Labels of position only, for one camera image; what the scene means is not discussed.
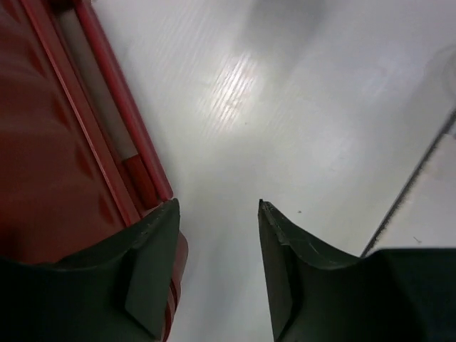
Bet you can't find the red hard-shell suitcase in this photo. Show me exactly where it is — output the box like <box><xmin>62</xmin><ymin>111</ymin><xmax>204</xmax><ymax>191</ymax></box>
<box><xmin>1</xmin><ymin>1</ymin><xmax>188</xmax><ymax>341</ymax></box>

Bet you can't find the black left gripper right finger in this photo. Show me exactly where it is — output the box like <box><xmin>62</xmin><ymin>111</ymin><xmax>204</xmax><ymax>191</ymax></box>
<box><xmin>258</xmin><ymin>201</ymin><xmax>455</xmax><ymax>341</ymax></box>

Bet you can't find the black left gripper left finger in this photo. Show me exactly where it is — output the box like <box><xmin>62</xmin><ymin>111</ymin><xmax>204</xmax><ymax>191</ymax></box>
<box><xmin>1</xmin><ymin>199</ymin><xmax>180</xmax><ymax>341</ymax></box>

